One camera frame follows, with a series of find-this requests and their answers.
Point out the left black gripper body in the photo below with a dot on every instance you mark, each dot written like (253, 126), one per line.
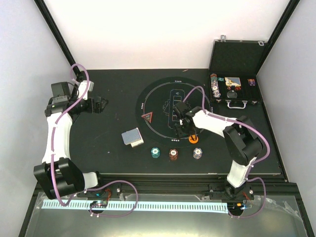
(90, 109)

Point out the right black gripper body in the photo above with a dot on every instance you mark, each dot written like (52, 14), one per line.
(184, 131)

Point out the red poker chip stack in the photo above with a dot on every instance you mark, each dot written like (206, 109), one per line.
(173, 154)

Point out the triangular red dealer button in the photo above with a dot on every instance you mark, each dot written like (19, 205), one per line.
(147, 117)

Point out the green poker chip stack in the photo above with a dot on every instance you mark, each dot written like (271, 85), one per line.
(155, 152)

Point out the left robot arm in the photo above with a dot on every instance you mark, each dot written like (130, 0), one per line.
(57, 175)

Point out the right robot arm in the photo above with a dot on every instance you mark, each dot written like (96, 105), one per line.
(244, 142)

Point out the orange round blind button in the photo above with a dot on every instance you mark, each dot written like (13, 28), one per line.
(193, 139)

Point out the purple poker chip stack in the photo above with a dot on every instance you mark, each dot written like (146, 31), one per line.
(197, 153)

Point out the round black poker mat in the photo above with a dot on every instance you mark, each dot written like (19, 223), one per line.
(162, 105)

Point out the chip row in case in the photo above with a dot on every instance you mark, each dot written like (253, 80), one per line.
(215, 86)

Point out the black round button in case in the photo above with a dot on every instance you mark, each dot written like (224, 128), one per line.
(232, 94)

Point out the red dice in case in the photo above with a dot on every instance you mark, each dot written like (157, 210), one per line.
(234, 88)

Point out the card deck in case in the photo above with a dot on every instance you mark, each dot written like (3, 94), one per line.
(232, 81)

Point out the black poker set case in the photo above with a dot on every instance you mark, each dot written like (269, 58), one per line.
(237, 58)

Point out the purple chips in case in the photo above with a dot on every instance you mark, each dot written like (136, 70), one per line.
(251, 82)

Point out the white slotted cable duct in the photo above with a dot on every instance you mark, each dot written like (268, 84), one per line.
(158, 206)

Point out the black aluminium front rail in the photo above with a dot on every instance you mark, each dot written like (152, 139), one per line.
(169, 184)

